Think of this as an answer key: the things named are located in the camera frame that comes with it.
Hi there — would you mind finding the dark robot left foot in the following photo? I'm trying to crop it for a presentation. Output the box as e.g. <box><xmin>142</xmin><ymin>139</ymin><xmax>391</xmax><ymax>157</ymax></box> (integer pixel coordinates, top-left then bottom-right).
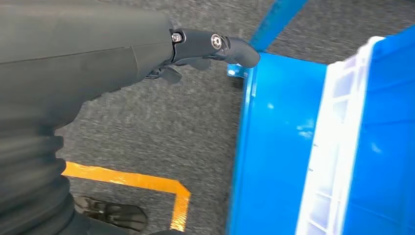
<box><xmin>73</xmin><ymin>195</ymin><xmax>149</xmax><ymax>234</ymax></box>

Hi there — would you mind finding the white plastic crate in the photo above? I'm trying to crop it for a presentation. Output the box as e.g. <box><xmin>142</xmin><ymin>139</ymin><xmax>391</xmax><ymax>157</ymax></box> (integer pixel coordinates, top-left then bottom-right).
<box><xmin>294</xmin><ymin>35</ymin><xmax>387</xmax><ymax>235</ymax></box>

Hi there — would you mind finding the yellow floor tape square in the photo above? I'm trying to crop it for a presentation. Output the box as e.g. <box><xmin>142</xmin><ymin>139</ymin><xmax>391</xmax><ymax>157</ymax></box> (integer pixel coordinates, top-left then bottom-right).
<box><xmin>61</xmin><ymin>161</ymin><xmax>192</xmax><ymax>233</ymax></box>

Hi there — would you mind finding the blue plastic crate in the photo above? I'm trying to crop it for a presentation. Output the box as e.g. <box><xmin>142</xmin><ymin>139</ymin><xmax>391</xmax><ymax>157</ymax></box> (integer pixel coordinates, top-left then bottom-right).
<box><xmin>342</xmin><ymin>25</ymin><xmax>415</xmax><ymax>235</ymax></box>

